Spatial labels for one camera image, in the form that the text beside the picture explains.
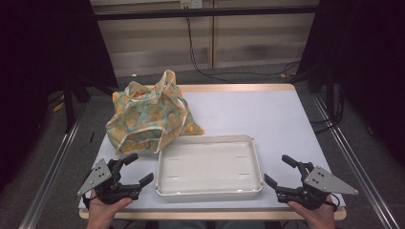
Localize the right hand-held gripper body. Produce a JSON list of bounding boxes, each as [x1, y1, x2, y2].
[[275, 161, 359, 211]]

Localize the black curtain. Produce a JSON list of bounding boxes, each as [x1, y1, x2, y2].
[[294, 0, 405, 168], [0, 0, 119, 194]]

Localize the person's left hand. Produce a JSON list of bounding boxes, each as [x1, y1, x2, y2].
[[86, 189, 134, 229]]

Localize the white plastic tray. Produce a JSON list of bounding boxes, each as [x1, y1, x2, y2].
[[154, 134, 265, 197]]

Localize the orange patterned cloth bag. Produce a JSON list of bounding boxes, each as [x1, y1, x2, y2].
[[105, 70, 205, 156]]

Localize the black floor cables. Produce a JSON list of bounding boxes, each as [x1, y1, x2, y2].
[[309, 87, 347, 135]]

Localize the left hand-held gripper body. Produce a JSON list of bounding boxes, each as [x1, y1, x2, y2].
[[76, 158, 141, 205]]

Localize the metal floor rail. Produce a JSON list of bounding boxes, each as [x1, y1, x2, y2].
[[310, 94, 401, 229], [18, 106, 88, 229]]

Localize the black horizontal bar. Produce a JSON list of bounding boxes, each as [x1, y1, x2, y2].
[[95, 5, 320, 22]]

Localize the person's right hand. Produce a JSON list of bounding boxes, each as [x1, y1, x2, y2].
[[287, 194, 339, 229]]

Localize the black metal stand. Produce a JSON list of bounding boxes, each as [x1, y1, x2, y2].
[[62, 77, 78, 134]]

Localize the white wall socket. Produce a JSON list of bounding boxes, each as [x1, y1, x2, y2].
[[180, 0, 204, 10]]

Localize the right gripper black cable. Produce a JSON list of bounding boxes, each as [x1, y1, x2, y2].
[[324, 192, 341, 213]]

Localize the black wall cable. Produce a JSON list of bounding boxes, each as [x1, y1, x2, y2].
[[185, 16, 301, 84]]

